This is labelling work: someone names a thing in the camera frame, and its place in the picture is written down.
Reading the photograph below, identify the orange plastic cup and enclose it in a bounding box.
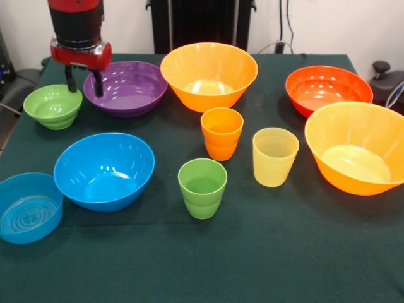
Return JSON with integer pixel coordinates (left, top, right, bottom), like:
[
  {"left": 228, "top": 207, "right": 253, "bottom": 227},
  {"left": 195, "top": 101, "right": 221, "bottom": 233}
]
[{"left": 200, "top": 107, "right": 244, "bottom": 162}]

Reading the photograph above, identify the thin black wall cable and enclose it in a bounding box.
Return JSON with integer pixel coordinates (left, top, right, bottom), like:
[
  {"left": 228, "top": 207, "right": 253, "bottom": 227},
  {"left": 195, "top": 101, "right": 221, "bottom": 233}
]
[{"left": 285, "top": 0, "right": 295, "bottom": 44}]

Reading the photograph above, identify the round blue plastic bowl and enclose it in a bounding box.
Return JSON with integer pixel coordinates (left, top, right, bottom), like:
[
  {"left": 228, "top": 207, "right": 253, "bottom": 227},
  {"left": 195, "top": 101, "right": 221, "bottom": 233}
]
[{"left": 53, "top": 132, "right": 156, "bottom": 213}]

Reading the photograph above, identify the white blue cable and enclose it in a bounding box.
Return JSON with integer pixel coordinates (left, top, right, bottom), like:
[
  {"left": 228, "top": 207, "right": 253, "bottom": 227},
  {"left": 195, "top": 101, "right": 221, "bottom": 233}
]
[{"left": 385, "top": 80, "right": 404, "bottom": 109}]

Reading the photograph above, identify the black computer case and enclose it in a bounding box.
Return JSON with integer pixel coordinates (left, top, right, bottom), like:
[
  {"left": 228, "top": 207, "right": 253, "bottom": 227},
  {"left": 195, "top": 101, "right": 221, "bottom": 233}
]
[{"left": 0, "top": 30, "right": 16, "bottom": 98}]

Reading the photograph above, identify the red plastic bowl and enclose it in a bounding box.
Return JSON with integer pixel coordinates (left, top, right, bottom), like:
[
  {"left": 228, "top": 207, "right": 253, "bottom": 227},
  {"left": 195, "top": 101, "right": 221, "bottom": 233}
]
[{"left": 285, "top": 65, "right": 374, "bottom": 119}]

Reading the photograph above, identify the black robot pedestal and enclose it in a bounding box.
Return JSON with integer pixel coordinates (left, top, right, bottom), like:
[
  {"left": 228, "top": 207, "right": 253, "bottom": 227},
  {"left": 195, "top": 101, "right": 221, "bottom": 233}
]
[{"left": 146, "top": 0, "right": 257, "bottom": 54}]

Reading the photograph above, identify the black chair with knob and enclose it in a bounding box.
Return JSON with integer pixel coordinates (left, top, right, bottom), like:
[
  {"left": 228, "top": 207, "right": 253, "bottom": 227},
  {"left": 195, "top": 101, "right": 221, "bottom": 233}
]
[{"left": 369, "top": 61, "right": 404, "bottom": 115}]

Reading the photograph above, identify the green plastic cup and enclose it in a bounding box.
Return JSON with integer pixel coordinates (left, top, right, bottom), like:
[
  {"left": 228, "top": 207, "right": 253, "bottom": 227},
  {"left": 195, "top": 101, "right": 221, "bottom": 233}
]
[{"left": 177, "top": 158, "right": 228, "bottom": 220}]

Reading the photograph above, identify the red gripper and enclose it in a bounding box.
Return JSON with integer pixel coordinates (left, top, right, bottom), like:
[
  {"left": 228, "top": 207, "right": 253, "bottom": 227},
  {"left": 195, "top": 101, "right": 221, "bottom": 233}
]
[{"left": 50, "top": 37, "right": 113, "bottom": 98}]

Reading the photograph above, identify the green plastic bowl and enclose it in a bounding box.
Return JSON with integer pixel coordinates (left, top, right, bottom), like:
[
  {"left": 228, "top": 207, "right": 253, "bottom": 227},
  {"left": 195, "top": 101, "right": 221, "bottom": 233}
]
[{"left": 23, "top": 83, "right": 83, "bottom": 131}]

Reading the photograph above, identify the yellow plastic cup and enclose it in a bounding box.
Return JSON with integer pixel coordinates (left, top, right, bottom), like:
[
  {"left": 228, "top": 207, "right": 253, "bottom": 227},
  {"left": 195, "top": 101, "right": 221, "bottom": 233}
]
[{"left": 252, "top": 127, "right": 300, "bottom": 188}]

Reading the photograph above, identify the black wall cable with plug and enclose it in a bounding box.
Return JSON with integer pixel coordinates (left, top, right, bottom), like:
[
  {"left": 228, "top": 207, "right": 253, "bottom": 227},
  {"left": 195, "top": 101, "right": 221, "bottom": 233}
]
[{"left": 275, "top": 0, "right": 285, "bottom": 54}]

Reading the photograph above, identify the shallow translucent blue bowl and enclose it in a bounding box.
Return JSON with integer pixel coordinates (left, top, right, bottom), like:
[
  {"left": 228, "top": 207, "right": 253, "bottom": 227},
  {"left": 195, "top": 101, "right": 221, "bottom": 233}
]
[{"left": 0, "top": 172, "right": 64, "bottom": 245}]

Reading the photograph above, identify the black office chair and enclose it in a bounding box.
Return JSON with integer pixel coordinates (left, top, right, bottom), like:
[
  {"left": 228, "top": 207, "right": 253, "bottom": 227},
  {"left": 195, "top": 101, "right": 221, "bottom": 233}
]
[{"left": 0, "top": 56, "right": 51, "bottom": 152}]

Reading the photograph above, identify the purple plastic bowl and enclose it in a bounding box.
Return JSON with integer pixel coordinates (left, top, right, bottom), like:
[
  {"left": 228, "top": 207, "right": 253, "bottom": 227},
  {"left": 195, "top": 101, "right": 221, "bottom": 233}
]
[{"left": 83, "top": 61, "right": 169, "bottom": 119}]

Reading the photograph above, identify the dark green tablecloth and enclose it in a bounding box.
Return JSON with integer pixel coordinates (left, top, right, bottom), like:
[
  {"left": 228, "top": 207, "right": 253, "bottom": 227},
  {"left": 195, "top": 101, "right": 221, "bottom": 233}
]
[{"left": 0, "top": 52, "right": 404, "bottom": 303}]

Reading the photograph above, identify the large orange plastic bowl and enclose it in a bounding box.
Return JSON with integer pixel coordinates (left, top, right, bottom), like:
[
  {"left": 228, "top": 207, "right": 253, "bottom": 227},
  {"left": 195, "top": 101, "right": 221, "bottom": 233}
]
[
  {"left": 160, "top": 42, "right": 259, "bottom": 114},
  {"left": 304, "top": 101, "right": 404, "bottom": 196}
]

